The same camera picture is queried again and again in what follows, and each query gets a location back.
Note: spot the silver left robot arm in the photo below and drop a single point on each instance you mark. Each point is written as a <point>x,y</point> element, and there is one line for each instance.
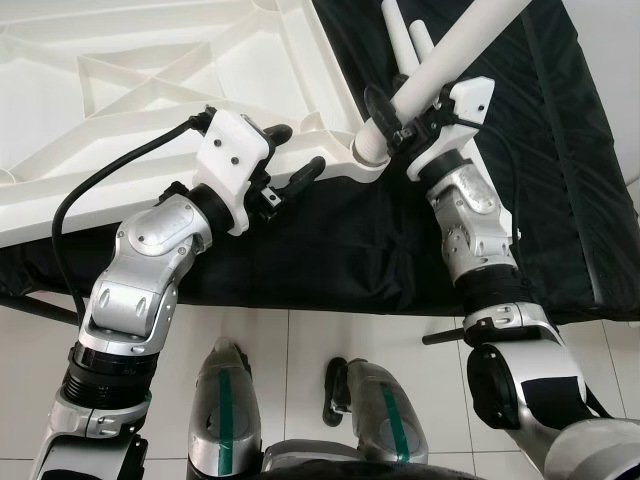
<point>140,260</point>

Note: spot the silver robot right leg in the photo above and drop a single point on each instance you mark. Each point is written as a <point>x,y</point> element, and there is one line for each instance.
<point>385,410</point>

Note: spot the silver robot left leg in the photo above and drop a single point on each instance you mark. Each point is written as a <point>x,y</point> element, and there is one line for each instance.
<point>225,400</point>

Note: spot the black robot waist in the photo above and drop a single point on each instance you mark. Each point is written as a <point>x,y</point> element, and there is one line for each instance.
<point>350,472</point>

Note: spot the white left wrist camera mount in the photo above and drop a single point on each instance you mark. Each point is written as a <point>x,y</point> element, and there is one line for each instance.
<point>230,150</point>

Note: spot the black table frame bar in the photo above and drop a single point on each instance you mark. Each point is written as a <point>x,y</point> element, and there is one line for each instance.
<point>40,308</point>

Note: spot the silver robot leg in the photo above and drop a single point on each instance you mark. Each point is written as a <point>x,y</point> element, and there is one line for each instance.
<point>225,400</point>
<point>385,410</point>

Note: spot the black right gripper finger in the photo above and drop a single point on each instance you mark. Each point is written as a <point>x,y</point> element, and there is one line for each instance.
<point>381,108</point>

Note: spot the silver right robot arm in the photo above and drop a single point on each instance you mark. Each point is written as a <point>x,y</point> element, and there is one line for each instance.
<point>475,230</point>

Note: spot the white plastic table top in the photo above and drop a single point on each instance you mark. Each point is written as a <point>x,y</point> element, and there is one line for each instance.
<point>150,60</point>

